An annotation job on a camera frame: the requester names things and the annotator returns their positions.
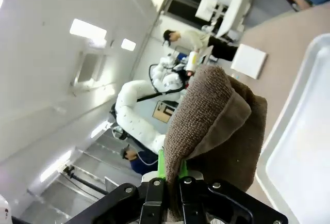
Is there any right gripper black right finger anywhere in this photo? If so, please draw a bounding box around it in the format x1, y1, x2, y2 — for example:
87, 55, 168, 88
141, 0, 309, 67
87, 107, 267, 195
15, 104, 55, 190
177, 159, 288, 224

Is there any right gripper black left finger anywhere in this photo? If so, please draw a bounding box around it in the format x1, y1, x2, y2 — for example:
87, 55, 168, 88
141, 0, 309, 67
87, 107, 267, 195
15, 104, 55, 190
69, 148, 167, 224

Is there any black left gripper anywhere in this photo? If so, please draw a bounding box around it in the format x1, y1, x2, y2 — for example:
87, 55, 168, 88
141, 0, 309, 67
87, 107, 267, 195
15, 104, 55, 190
176, 68, 193, 84

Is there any pink white lint roller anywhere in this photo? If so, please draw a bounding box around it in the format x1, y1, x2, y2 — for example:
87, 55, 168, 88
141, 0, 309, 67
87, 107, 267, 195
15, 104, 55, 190
185, 50, 201, 77

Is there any brown towel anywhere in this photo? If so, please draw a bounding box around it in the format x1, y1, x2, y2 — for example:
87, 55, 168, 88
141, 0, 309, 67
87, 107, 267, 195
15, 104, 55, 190
163, 65, 269, 224

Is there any person in cream top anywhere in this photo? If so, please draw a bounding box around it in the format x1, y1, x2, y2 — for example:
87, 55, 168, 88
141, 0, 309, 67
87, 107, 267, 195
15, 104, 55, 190
162, 28, 239, 62

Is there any person with gray cap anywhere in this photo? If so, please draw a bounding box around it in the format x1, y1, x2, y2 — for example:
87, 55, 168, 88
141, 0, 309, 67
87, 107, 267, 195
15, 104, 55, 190
120, 143, 161, 176

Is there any rectangular ceiling light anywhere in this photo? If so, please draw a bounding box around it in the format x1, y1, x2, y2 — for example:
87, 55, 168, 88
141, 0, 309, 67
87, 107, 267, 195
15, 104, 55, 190
69, 18, 108, 39
120, 38, 137, 52

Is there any white folded stand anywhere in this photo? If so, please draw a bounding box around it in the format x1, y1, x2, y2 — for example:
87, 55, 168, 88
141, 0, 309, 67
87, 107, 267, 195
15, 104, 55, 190
230, 43, 269, 80

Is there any black tripod pole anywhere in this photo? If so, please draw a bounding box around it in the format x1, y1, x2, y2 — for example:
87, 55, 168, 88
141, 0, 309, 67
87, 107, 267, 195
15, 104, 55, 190
61, 165, 109, 197

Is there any small white table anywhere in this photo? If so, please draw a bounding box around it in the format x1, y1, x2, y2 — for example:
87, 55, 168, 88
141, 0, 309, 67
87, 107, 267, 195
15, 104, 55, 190
216, 0, 255, 38

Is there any ceiling air vent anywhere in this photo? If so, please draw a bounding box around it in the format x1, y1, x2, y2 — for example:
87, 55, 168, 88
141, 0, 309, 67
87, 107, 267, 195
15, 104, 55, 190
70, 50, 107, 91

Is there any metal tray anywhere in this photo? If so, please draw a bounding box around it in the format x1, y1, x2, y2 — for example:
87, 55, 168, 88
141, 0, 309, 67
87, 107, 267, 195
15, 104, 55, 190
254, 33, 330, 224

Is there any black wristwatch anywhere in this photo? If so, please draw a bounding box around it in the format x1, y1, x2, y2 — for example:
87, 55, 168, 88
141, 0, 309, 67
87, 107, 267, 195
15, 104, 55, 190
283, 0, 302, 12

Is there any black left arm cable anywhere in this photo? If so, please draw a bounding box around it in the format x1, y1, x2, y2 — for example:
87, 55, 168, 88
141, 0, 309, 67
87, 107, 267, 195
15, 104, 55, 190
134, 63, 185, 104

